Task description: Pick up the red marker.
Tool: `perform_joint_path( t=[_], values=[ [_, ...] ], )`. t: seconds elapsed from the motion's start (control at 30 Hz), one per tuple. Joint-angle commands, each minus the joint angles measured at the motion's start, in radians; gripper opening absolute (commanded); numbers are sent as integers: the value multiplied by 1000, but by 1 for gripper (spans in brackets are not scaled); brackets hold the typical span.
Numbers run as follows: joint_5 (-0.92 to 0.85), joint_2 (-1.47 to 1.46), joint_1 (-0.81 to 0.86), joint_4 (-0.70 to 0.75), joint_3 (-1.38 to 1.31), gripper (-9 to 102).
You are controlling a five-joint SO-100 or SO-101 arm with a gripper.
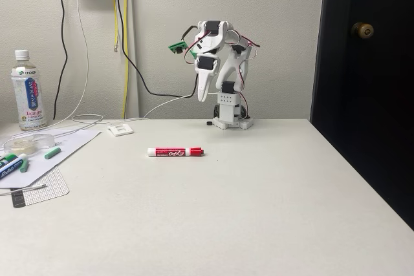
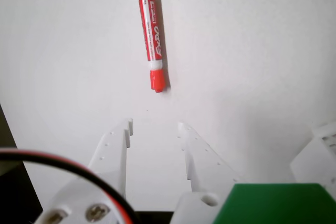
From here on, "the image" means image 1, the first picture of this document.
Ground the thin metal probe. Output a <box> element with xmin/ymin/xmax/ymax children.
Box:
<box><xmin>0</xmin><ymin>184</ymin><xmax>48</xmax><ymax>196</ymax></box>

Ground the blue Expo marker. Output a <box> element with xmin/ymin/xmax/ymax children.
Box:
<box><xmin>0</xmin><ymin>153</ymin><xmax>29</xmax><ymax>180</ymax></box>

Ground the dark door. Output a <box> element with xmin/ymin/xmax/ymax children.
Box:
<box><xmin>309</xmin><ymin>0</ymin><xmax>414</xmax><ymax>230</ymax></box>

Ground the grid pattern card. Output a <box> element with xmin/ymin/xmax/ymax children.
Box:
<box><xmin>10</xmin><ymin>166</ymin><xmax>71</xmax><ymax>208</ymax></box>

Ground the black camera cable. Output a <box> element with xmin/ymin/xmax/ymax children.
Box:
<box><xmin>111</xmin><ymin>0</ymin><xmax>203</xmax><ymax>98</ymax></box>

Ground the green Expo marker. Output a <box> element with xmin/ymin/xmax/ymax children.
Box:
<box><xmin>0</xmin><ymin>153</ymin><xmax>19</xmax><ymax>167</ymax></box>

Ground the brass door knob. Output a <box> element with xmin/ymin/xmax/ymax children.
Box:
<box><xmin>351</xmin><ymin>22</ymin><xmax>375</xmax><ymax>40</ymax></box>

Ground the clear petri dish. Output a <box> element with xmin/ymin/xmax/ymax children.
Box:
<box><xmin>2</xmin><ymin>132</ymin><xmax>56</xmax><ymax>155</ymax></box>

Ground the white printed plastic part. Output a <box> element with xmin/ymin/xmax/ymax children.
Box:
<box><xmin>106</xmin><ymin>122</ymin><xmax>135</xmax><ymax>136</ymax></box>

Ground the green mounted camera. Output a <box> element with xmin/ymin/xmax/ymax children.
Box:
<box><xmin>168</xmin><ymin>40</ymin><xmax>190</xmax><ymax>56</ymax></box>

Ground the red Expo marker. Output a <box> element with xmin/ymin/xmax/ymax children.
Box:
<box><xmin>147</xmin><ymin>147</ymin><xmax>205</xmax><ymax>158</ymax></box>

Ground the white paper sheet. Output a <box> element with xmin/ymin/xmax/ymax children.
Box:
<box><xmin>0</xmin><ymin>127</ymin><xmax>103</xmax><ymax>189</ymax></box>

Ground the thick yellow cable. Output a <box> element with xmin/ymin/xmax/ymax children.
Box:
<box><xmin>122</xmin><ymin>0</ymin><xmax>130</xmax><ymax>119</ymax></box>

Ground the white USB cable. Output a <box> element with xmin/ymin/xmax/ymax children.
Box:
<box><xmin>71</xmin><ymin>92</ymin><xmax>221</xmax><ymax>133</ymax></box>

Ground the jasmine tea bottle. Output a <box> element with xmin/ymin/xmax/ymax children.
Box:
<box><xmin>10</xmin><ymin>48</ymin><xmax>48</xmax><ymax>132</ymax></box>

